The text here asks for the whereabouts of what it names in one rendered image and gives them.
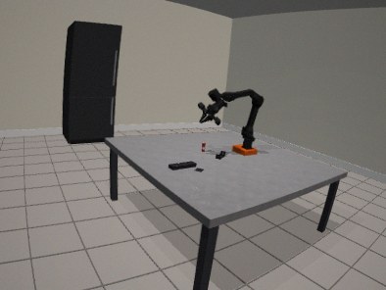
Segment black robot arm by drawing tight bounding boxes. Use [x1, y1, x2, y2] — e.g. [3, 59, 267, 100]
[207, 88, 264, 150]

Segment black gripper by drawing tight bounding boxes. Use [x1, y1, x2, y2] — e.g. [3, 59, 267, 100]
[198, 103, 221, 125]

